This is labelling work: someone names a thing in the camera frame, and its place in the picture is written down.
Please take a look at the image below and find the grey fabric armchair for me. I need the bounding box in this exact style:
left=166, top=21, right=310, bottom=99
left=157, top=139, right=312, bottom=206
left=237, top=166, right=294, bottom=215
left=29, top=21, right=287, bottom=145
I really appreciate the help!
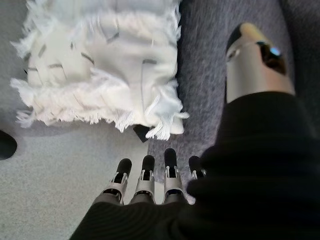
left=132, top=0, right=320, bottom=206

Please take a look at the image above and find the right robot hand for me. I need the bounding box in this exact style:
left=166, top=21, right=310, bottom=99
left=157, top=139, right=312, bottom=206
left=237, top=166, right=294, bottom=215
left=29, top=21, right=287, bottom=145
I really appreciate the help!
left=69, top=21, right=320, bottom=240

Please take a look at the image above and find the right robot leg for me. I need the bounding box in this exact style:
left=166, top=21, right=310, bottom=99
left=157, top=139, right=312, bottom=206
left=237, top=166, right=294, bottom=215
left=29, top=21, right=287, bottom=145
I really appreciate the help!
left=0, top=129, right=18, bottom=161

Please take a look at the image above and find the white fringed blanket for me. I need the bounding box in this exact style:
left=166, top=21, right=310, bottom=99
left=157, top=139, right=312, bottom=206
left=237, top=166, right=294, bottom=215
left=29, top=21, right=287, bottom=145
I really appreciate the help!
left=9, top=0, right=190, bottom=141

